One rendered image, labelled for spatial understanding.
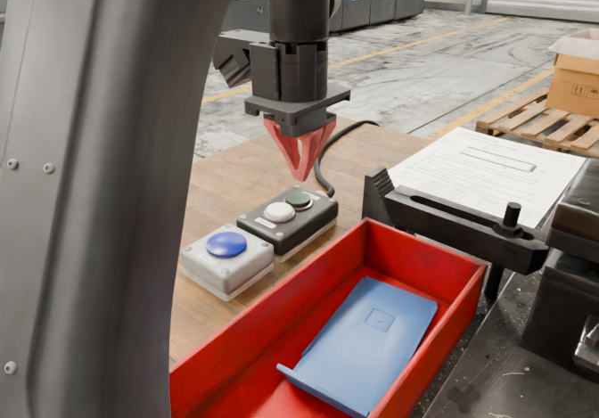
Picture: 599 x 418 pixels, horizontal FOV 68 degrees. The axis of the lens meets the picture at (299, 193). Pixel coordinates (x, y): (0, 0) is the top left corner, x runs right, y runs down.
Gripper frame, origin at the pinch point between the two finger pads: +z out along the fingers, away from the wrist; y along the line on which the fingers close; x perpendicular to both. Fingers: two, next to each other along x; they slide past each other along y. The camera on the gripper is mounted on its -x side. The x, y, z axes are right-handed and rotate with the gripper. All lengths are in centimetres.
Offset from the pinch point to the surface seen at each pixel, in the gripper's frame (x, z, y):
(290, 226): 2.5, 3.8, 4.7
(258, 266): 3.3, 5.1, 10.5
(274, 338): 10.4, 5.5, 16.0
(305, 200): 1.0, 3.0, 0.2
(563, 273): 27.2, -1.6, 2.9
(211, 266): 1.1, 3.7, 14.4
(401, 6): -365, 77, -724
